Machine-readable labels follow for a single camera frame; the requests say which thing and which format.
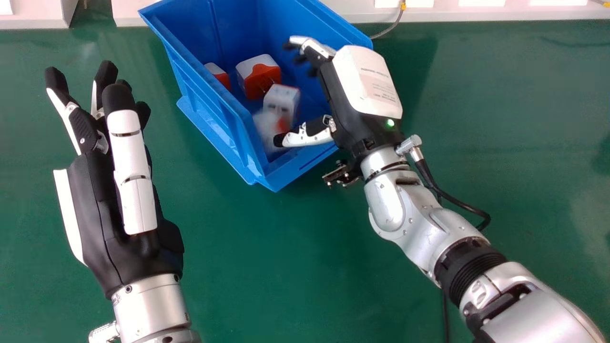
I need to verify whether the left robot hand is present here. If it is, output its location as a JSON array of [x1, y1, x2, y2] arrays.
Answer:
[[44, 60, 185, 301]]

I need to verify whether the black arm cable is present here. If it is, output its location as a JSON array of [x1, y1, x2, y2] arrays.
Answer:
[[413, 148, 492, 343]]

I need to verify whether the white-and-orange plug adapter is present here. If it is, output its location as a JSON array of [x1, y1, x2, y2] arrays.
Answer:
[[235, 54, 282, 100], [204, 62, 232, 92], [263, 84, 301, 125], [253, 111, 292, 154]]

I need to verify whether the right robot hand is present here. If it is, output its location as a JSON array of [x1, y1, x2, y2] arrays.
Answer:
[[273, 35, 406, 158]]

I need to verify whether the grey cable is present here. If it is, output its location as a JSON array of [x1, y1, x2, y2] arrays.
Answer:
[[369, 2, 406, 40]]

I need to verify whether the blue plastic bin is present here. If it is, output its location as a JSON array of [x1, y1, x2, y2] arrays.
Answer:
[[138, 0, 373, 193]]

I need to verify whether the white socket strip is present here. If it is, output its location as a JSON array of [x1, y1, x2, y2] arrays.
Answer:
[[374, 0, 435, 9]]

